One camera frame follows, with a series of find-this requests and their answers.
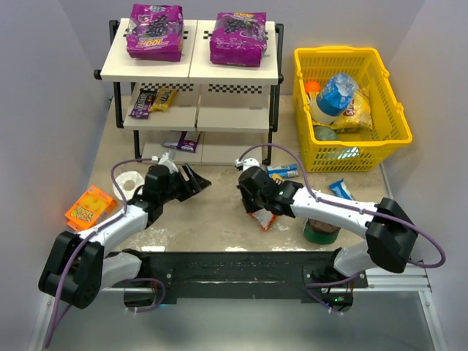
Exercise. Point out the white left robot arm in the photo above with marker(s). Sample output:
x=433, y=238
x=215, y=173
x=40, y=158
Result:
x=74, y=269

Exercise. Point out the blue white snack box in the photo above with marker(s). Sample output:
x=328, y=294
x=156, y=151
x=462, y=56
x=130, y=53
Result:
x=284, y=171

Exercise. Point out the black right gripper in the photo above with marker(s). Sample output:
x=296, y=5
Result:
x=251, y=201

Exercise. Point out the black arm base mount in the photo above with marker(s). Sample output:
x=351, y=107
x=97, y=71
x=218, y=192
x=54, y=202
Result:
x=304, y=276

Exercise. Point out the blue white snack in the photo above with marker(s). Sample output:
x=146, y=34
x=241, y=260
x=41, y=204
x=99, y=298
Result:
x=339, y=188

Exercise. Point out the purple M&M's candy bag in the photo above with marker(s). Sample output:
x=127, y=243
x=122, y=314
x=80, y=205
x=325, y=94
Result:
x=143, y=104

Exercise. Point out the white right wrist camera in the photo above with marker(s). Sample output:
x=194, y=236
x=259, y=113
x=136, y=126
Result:
x=246, y=163

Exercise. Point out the brown green tape roll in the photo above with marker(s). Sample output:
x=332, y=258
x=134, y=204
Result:
x=320, y=233

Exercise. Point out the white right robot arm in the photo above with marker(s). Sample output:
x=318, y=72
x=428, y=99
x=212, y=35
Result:
x=388, y=237

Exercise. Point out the yellow chips bag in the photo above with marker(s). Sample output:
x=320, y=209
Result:
x=357, y=116

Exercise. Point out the yellow plastic shopping basket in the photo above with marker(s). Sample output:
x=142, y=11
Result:
x=353, y=151

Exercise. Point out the orange snack box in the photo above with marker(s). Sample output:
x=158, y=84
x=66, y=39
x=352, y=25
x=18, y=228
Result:
x=90, y=209

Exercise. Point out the magenta grape candy bag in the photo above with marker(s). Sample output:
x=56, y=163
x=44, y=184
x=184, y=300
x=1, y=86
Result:
x=155, y=32
x=239, y=39

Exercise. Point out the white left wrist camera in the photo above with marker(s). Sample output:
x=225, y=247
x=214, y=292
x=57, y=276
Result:
x=166, y=159

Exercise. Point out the small yellow M&M's packet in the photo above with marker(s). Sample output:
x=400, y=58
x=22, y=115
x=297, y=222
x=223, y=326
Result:
x=277, y=178

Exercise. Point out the orange white snack packet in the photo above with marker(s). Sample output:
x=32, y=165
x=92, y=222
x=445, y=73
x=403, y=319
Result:
x=265, y=218

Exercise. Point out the white toilet paper roll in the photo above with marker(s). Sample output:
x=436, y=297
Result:
x=128, y=183

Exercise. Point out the white blue plastic bottle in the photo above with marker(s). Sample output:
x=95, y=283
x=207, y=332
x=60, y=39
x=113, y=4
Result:
x=333, y=99

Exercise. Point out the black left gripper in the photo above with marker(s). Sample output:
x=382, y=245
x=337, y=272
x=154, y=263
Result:
x=185, y=181

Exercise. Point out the white three-tier shelf rack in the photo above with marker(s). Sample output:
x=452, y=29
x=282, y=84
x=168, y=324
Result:
x=232, y=108

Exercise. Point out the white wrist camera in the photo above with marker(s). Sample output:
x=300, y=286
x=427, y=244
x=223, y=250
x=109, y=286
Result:
x=166, y=159
x=246, y=163

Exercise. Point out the yellow M&M's candy bag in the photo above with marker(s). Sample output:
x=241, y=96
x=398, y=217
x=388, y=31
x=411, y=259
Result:
x=163, y=99

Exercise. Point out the purple pink candy bag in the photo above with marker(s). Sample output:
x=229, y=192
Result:
x=182, y=141

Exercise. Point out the green round object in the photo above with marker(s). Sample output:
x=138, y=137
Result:
x=323, y=133

